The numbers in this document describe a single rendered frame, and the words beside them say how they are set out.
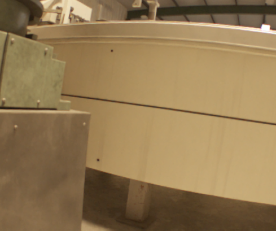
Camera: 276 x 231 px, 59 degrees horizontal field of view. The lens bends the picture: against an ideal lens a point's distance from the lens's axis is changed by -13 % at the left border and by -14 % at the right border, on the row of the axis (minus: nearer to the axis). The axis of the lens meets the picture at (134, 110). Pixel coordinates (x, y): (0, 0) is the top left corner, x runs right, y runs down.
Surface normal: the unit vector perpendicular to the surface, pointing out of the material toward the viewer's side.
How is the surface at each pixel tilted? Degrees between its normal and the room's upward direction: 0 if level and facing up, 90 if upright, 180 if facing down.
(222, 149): 90
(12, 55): 90
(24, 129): 90
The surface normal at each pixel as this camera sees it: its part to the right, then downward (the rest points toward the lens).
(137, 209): -0.40, -0.02
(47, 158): 0.92, 0.14
